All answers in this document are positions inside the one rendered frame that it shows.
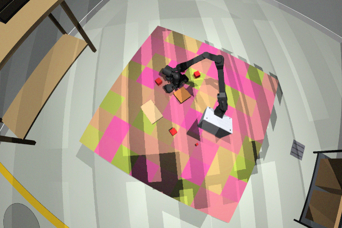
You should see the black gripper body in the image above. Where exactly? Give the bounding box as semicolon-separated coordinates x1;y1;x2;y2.
164;74;189;93

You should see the tan bar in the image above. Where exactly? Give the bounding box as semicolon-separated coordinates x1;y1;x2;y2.
140;100;163;124

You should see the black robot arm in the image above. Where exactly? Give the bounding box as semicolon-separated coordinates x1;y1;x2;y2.
162;52;228;119

